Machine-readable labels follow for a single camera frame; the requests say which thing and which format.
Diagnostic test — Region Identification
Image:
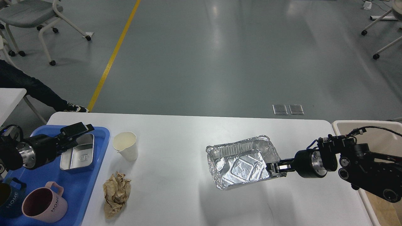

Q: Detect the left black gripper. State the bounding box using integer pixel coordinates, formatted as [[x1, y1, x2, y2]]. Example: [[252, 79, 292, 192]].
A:
[[17, 122, 94, 170]]

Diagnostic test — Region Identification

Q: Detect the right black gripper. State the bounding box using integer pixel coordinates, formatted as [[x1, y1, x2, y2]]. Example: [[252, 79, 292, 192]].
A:
[[267, 149, 328, 178]]

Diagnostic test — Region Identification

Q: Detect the steel rectangular tin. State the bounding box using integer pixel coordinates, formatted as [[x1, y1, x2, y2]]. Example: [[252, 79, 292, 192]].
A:
[[59, 133, 95, 174]]

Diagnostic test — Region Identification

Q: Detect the aluminium foil tray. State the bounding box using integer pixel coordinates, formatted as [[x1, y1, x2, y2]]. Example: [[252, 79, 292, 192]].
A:
[[206, 135, 287, 191]]

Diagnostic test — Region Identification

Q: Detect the white paper cup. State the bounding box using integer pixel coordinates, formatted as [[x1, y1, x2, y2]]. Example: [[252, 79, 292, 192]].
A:
[[112, 132, 139, 162]]

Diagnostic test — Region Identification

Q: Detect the brown paper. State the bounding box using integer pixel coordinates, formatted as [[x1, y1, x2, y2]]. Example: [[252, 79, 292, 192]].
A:
[[366, 192, 402, 226], [102, 172, 132, 219]]

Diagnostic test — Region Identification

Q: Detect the pink HOME mug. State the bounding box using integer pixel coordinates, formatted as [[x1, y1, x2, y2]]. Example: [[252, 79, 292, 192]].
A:
[[21, 181, 68, 223]]

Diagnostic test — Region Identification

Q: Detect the dark blue HOME mug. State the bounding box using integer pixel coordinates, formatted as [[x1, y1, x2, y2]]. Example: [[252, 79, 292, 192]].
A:
[[0, 177, 26, 218]]

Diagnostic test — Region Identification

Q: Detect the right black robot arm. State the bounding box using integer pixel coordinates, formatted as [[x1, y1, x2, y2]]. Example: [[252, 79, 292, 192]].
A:
[[266, 126, 402, 203]]

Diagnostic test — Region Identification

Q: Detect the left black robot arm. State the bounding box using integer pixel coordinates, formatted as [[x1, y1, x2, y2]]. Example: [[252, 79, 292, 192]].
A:
[[0, 122, 95, 171]]

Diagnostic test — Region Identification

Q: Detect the blue plastic tray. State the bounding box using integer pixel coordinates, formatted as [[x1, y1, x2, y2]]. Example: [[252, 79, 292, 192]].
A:
[[5, 127, 110, 226]]

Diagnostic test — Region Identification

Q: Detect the left metal floor plate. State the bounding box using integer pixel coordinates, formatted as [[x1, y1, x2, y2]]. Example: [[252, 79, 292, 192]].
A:
[[272, 104, 288, 115]]

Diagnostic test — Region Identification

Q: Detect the metal floor plate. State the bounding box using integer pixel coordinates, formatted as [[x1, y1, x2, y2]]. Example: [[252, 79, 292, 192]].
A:
[[272, 104, 288, 115], [288, 104, 305, 115]]

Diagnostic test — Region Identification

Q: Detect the right metal floor plate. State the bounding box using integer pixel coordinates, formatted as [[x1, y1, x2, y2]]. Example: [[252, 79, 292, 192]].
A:
[[288, 104, 305, 115]]

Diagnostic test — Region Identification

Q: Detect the white side table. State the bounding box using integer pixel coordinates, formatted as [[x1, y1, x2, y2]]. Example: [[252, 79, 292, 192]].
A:
[[0, 88, 47, 128]]

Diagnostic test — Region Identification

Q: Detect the person in dark trousers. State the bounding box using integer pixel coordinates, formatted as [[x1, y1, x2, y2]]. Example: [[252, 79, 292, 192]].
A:
[[0, 60, 89, 113]]

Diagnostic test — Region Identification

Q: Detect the beige plastic bin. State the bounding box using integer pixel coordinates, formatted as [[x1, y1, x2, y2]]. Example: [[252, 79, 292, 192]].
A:
[[332, 120, 402, 226]]

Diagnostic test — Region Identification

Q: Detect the brown paper in bin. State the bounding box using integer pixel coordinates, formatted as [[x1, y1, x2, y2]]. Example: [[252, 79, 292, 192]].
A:
[[366, 192, 402, 226]]

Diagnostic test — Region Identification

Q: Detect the grey office chair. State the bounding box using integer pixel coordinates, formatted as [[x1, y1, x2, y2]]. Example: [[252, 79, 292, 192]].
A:
[[0, 0, 93, 66]]

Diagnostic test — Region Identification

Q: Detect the white floor power adapter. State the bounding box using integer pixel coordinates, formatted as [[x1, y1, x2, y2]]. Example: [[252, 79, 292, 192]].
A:
[[363, 1, 372, 10]]

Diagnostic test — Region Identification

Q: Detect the white chair base right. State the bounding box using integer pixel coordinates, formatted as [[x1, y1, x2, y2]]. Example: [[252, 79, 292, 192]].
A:
[[361, 0, 402, 60]]

